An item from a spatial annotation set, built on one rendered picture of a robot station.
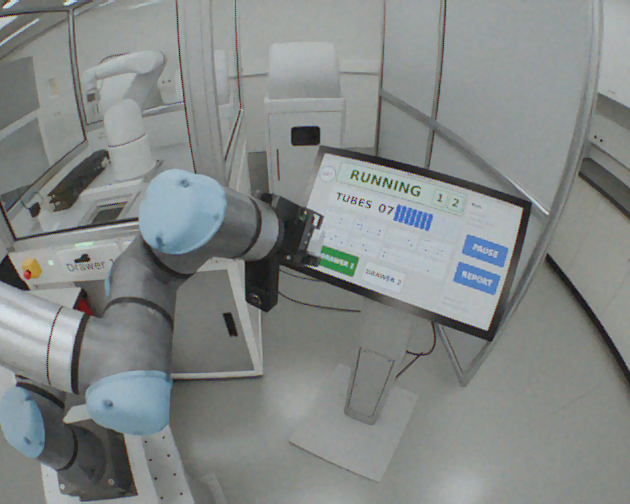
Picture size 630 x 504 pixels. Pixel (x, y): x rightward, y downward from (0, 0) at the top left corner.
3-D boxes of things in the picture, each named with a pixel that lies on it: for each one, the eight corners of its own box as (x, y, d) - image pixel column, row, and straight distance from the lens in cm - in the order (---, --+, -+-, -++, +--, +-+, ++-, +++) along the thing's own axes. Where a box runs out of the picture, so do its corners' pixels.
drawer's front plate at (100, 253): (126, 270, 115) (115, 245, 110) (67, 276, 131) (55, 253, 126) (127, 267, 117) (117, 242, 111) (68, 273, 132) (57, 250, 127)
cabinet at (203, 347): (269, 381, 167) (243, 261, 105) (98, 381, 203) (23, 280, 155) (262, 262, 229) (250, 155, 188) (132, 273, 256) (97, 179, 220)
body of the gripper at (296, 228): (328, 217, 49) (293, 198, 38) (310, 271, 49) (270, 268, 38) (285, 205, 52) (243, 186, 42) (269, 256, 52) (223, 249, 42)
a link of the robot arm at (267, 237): (249, 268, 35) (198, 246, 40) (270, 270, 38) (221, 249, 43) (271, 200, 34) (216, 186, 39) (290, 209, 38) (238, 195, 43)
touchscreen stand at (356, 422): (378, 483, 151) (477, 373, 57) (288, 442, 153) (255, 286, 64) (417, 397, 169) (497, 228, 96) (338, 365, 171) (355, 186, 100)
